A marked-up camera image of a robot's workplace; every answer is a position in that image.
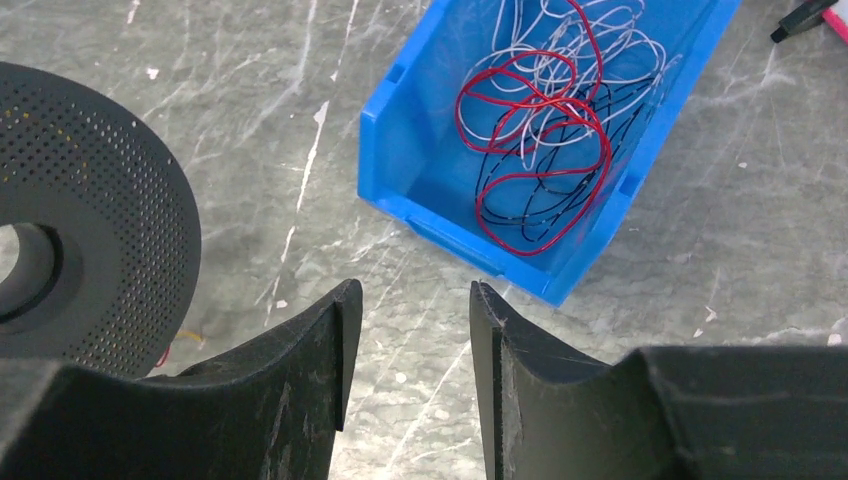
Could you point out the white board red frame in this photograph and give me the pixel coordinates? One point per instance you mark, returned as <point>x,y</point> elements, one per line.
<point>836,18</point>

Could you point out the blue plastic bin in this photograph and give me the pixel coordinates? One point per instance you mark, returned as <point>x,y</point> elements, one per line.
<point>516,134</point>

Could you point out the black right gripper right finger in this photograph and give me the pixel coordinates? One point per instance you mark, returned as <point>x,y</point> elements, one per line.
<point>549,411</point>

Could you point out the grey perforated cable spool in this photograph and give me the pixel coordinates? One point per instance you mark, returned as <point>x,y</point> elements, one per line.
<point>107,224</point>

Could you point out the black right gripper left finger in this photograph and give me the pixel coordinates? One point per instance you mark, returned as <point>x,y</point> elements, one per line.
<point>269,408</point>

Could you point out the black whiteboard foot far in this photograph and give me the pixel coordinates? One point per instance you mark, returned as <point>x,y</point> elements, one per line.
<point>806,16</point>

